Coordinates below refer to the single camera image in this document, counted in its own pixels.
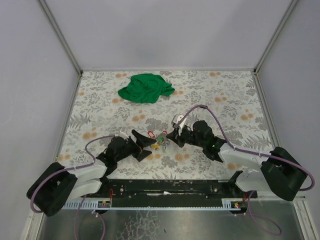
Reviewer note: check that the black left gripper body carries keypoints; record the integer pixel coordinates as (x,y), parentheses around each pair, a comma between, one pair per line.
(135,146)

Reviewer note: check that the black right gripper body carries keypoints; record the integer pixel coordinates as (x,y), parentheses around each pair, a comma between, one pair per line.
(180,136)

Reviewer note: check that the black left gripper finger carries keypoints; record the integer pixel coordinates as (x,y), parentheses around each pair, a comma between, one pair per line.
(143,154)
(141,140)

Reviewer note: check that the red key tag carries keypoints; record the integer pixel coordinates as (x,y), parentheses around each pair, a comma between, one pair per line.
(151,134)

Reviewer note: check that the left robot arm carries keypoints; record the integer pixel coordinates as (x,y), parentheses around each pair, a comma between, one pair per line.
(62,182)

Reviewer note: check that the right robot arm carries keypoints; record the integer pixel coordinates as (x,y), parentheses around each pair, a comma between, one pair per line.
(277,172)

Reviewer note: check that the green crumpled cloth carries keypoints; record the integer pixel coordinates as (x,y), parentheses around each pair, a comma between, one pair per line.
(146,88)

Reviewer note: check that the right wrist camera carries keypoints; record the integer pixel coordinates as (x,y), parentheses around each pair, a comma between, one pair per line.
(178,121)

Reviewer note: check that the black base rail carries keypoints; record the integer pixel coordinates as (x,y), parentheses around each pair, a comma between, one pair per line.
(168,193)

